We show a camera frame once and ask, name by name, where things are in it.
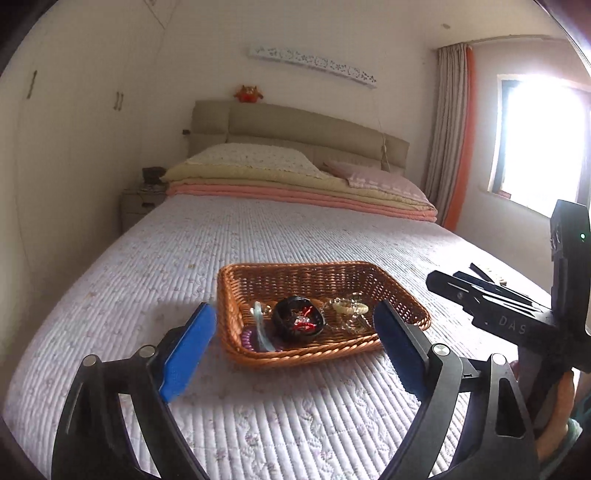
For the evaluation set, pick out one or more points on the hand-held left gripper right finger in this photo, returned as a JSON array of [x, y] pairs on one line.
[[397, 348]]

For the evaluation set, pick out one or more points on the light blue hair clip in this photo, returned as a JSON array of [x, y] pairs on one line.
[[261, 323]]

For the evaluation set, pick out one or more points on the pink folded blanket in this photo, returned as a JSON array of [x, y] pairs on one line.
[[300, 196]]

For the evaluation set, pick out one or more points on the beige padded headboard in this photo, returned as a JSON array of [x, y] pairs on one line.
[[300, 124]]

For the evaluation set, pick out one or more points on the white floral pillow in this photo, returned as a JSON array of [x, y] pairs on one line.
[[249, 157]]

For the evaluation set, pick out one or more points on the brown wicker basket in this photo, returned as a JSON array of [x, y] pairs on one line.
[[323, 355]]

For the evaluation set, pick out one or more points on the yellow folded blanket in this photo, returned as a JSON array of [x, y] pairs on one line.
[[277, 182]]

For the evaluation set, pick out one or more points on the person's right hand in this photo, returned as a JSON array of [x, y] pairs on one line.
[[561, 406]]

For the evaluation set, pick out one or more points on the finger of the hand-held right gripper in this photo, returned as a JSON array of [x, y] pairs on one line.
[[466, 293], [489, 284]]

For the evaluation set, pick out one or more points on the white carved wall decoration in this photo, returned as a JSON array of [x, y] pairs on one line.
[[314, 62]]

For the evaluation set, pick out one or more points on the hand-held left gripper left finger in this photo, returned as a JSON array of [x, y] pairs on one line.
[[189, 348]]

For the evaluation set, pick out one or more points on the pink pillow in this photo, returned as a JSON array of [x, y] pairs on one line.
[[378, 182]]

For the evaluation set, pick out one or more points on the beige curtain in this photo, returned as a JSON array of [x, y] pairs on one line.
[[445, 129]]

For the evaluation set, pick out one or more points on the teal sleeve cuff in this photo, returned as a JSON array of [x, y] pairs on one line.
[[572, 436]]

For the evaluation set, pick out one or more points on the orange curtain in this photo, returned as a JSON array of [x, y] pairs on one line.
[[464, 161]]

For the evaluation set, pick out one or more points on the dark object on nightstand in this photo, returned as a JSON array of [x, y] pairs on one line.
[[152, 174]]

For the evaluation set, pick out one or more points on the white wardrobe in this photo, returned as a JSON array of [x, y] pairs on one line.
[[83, 161]]

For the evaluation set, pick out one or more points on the window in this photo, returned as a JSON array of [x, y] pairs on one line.
[[545, 138]]

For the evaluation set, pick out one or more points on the black hair band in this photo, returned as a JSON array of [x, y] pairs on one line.
[[281, 323]]

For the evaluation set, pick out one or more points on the beige nightstand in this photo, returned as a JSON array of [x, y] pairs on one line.
[[138, 205]]

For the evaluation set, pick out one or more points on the red plush toy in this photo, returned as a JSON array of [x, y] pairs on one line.
[[248, 94]]

